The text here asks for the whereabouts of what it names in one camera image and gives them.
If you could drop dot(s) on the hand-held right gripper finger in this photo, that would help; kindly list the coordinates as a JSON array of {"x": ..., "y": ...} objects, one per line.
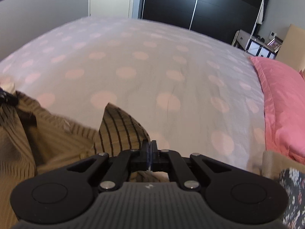
[
  {"x": 147, "y": 153},
  {"x": 152, "y": 153}
]

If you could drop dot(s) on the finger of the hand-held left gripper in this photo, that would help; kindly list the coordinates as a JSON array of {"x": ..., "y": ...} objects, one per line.
[{"x": 6, "y": 97}]

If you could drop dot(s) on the brown striped shirt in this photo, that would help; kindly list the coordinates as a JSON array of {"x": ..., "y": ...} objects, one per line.
[{"x": 59, "y": 143}]

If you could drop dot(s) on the pink pillow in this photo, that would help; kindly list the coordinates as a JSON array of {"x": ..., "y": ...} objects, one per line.
[{"x": 283, "y": 100}]

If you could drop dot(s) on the white shelf unit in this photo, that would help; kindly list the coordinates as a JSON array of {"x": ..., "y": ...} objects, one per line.
[{"x": 243, "y": 40}]

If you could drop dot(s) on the dark floral cloth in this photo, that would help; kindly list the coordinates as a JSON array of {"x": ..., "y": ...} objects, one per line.
[{"x": 295, "y": 195}]

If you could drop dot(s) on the black wardrobe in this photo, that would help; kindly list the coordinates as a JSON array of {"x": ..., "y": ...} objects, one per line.
[{"x": 171, "y": 4}]

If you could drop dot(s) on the beige headboard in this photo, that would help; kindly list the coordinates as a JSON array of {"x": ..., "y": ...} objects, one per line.
[{"x": 292, "y": 45}]

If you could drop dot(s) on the picture frame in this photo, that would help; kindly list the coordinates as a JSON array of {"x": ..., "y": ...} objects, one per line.
[{"x": 274, "y": 44}]

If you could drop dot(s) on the white wall device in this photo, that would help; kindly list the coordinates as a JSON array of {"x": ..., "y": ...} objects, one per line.
[{"x": 272, "y": 34}]

